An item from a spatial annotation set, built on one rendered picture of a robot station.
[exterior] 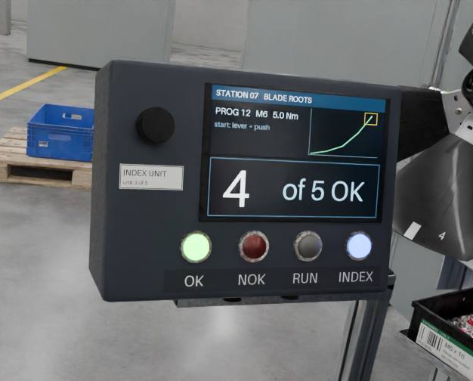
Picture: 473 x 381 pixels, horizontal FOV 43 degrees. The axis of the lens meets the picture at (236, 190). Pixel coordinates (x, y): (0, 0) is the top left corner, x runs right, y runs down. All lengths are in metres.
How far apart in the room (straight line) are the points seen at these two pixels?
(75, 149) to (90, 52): 4.52
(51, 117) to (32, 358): 2.49
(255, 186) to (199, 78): 0.10
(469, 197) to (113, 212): 0.83
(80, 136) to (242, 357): 2.02
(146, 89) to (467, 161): 0.84
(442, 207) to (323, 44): 5.53
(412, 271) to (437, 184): 1.57
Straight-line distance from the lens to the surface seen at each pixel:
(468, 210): 1.18
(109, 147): 0.47
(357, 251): 0.54
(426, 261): 2.66
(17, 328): 2.46
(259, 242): 0.50
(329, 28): 6.62
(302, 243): 0.52
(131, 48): 8.24
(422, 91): 1.38
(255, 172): 0.50
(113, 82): 0.47
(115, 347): 2.35
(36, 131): 3.92
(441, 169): 1.20
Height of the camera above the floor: 1.32
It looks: 19 degrees down
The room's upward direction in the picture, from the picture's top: 8 degrees clockwise
